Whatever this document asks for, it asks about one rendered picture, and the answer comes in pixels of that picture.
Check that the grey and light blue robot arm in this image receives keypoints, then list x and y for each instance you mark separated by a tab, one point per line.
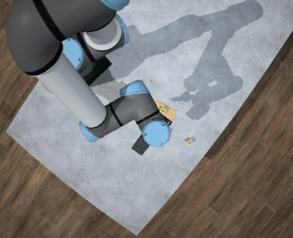
35	50

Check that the beige block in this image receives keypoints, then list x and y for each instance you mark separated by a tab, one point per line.
189	141
162	110

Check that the tan flat mat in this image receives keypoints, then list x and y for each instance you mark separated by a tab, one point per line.
170	113

